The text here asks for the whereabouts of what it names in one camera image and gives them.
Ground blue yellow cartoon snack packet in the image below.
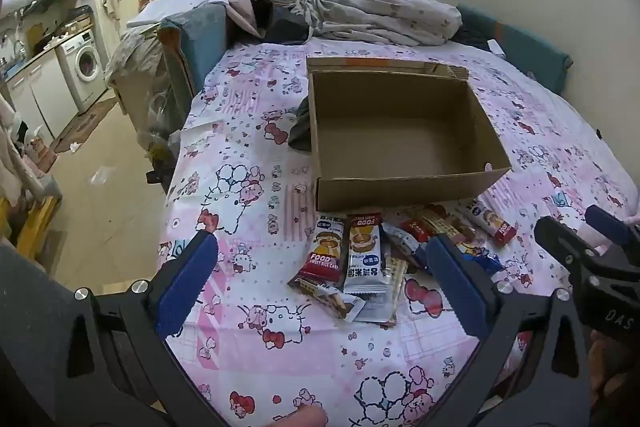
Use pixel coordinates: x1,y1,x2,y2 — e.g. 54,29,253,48
455,239,506,280

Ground person's dark grey pants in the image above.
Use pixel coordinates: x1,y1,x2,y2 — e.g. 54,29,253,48
0,242,76,427

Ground teal cushion with orange edge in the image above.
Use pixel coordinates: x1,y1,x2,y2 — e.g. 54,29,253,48
160,0,228,98

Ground white kitchen cabinet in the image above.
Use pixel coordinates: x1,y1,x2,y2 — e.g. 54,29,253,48
5,52,78,140

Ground person's bare leg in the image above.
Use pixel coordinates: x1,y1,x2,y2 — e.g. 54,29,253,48
272,407,328,427

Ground grey patterned cloth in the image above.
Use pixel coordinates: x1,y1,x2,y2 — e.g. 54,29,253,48
105,27,168,88

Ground floral grey quilt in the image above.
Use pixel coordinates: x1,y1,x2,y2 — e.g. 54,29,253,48
255,0,463,46

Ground white flat board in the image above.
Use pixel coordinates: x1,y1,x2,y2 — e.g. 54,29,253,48
126,0,230,28

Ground brown white snack packet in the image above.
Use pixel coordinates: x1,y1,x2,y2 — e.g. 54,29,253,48
289,277,366,323

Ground long teal cushion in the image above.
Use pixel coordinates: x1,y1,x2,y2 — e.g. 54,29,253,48
457,4,573,95

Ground pink cartoon printed bed sheet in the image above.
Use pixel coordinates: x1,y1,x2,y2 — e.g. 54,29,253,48
160,34,640,427

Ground white washing machine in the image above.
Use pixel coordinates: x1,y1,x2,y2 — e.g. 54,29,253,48
54,29,108,114

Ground blue white snack packet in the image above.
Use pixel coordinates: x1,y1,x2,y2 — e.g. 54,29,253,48
382,224,427,273

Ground brown cardboard box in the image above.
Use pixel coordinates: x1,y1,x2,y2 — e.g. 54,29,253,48
306,57,513,214

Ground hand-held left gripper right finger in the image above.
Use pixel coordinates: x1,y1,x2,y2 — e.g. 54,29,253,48
427,234,596,427

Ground person's right hand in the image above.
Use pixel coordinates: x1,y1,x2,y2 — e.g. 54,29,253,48
589,331,640,427

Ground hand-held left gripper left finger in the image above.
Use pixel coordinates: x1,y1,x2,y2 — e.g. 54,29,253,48
55,231,228,427

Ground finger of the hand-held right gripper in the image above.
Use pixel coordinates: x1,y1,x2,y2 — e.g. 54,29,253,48
586,205,640,265
534,217,623,275

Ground beige wafer packet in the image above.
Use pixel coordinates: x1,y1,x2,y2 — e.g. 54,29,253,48
357,257,408,327

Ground clear plastic bag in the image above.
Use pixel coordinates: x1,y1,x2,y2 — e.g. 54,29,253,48
135,77,186,158

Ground pink garment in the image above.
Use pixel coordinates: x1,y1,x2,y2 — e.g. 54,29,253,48
225,0,261,40

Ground small red snack packet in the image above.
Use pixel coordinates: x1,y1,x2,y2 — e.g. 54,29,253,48
400,217,436,240

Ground yellow wooden stool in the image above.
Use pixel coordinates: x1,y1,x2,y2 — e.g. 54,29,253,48
0,194,63,248

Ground brown door mat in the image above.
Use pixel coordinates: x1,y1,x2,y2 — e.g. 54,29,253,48
52,97,118,154

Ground dark garment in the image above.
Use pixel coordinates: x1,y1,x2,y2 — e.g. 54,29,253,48
252,0,313,45

